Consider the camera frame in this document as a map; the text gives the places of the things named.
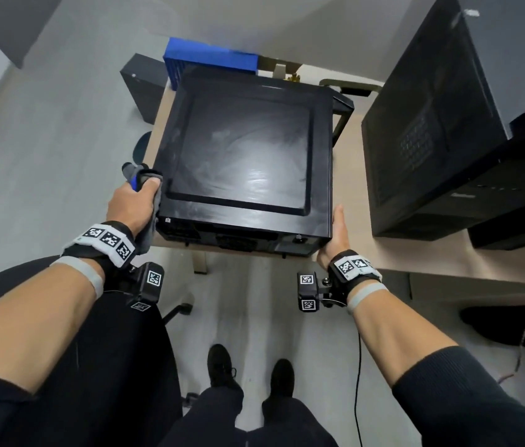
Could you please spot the person's right hand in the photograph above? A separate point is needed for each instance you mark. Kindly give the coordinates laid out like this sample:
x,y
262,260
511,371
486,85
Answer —
x,y
337,246

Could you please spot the person's left hand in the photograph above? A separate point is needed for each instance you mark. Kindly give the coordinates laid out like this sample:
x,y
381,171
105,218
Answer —
x,y
132,209

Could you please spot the grey cleaning cloth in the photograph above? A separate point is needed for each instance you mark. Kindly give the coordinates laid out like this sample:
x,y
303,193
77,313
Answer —
x,y
143,174

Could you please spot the black device with blue light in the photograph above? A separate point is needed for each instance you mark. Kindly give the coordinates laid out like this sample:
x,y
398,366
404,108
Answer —
x,y
244,158

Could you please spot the black Lenovo tower case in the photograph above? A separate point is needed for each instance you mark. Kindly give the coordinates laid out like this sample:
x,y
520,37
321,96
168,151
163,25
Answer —
x,y
430,134

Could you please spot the slim black vented computer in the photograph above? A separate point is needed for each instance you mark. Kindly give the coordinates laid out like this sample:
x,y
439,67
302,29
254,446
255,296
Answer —
x,y
519,235

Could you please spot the person's left forearm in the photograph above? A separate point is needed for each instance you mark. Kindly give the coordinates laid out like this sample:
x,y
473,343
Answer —
x,y
25,321

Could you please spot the person's right forearm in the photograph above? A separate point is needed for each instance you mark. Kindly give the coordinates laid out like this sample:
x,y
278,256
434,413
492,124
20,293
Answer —
x,y
407,339

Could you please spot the person's right shoe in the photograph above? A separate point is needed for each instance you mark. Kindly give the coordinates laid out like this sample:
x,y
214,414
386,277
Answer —
x,y
282,377

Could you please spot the person's shoe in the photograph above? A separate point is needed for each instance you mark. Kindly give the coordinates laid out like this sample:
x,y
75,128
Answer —
x,y
223,365
282,377

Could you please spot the person's left shoe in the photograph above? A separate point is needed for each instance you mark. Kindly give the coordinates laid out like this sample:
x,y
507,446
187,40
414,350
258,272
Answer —
x,y
223,365

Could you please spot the person's legs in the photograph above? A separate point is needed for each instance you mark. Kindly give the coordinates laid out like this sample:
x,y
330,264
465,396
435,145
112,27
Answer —
x,y
244,423

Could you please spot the right wrist marker band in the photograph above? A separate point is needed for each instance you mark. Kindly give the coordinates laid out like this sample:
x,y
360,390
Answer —
x,y
353,270

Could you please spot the wrist marker band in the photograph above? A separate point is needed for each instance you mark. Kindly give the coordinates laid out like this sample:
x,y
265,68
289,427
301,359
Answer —
x,y
104,242
353,270

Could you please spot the left wrist marker band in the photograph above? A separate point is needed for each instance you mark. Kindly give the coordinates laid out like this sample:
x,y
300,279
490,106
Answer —
x,y
104,242

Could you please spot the dark blue waste bin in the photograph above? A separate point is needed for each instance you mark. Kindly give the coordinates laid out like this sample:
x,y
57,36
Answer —
x,y
142,144

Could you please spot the metal desk leg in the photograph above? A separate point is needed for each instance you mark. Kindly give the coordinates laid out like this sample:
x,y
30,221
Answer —
x,y
200,262

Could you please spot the black floor box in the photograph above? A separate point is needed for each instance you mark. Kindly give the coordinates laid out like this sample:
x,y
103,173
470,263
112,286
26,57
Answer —
x,y
143,88

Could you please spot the black office chair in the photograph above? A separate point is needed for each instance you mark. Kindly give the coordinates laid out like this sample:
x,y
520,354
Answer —
x,y
122,367

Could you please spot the small blue plastic box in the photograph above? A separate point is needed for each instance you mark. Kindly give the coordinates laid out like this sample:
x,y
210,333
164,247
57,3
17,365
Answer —
x,y
206,55

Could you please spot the yellow banana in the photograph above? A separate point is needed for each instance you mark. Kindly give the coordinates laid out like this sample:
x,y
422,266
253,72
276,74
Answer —
x,y
294,79

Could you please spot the grey metal stand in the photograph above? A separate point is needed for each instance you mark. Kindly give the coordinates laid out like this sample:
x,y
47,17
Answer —
x,y
281,68

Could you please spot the grey door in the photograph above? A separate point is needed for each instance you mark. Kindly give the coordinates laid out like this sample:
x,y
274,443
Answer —
x,y
6,23

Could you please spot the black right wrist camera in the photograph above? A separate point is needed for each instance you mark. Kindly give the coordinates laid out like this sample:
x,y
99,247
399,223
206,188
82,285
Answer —
x,y
308,290

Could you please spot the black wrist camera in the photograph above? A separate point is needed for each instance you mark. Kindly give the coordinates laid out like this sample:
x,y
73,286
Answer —
x,y
148,286
308,290

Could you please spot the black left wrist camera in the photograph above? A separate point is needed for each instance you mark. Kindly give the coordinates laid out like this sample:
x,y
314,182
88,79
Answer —
x,y
148,286

